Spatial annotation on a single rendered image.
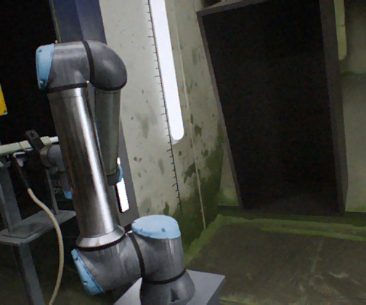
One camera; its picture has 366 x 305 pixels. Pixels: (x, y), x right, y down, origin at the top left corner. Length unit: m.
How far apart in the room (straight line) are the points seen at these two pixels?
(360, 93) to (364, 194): 0.83
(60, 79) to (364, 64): 2.70
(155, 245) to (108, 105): 0.46
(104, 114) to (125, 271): 0.50
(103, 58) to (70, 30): 0.96
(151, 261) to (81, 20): 1.28
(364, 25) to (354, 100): 0.58
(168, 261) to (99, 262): 0.22
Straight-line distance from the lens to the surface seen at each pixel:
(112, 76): 1.12
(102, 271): 1.14
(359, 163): 3.11
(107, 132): 1.30
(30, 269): 2.00
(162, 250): 1.18
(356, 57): 3.37
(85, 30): 2.01
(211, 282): 1.36
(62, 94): 1.06
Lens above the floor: 1.38
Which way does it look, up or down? 14 degrees down
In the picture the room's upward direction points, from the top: 9 degrees counter-clockwise
